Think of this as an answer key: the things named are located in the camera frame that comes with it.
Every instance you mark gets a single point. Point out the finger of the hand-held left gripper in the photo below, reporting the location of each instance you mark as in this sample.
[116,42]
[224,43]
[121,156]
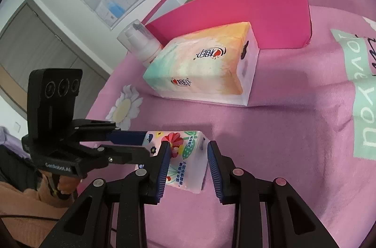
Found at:
[129,138]
[129,154]

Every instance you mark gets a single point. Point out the person's left forearm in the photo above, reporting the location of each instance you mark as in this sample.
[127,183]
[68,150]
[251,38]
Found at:
[26,209]

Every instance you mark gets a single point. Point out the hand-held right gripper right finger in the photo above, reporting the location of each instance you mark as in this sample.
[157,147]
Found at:
[214,171]

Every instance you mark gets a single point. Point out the white pump bottle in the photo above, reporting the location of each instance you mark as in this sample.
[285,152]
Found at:
[141,44]

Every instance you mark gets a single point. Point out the grey wardrobe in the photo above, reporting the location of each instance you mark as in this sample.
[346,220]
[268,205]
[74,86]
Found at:
[44,54]

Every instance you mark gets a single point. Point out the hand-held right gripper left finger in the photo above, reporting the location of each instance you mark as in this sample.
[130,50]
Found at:
[164,174]

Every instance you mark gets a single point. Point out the person's left hand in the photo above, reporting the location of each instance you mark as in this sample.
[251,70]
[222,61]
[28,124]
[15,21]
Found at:
[67,183]

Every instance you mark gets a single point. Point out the pastel tissue pack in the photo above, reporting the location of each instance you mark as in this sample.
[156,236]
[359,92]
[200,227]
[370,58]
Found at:
[199,63]

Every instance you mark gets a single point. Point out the pink cardboard box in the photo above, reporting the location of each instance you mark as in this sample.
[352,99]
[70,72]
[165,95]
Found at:
[249,10]

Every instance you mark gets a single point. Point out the floral tissue packet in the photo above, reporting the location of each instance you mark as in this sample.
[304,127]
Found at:
[188,168]

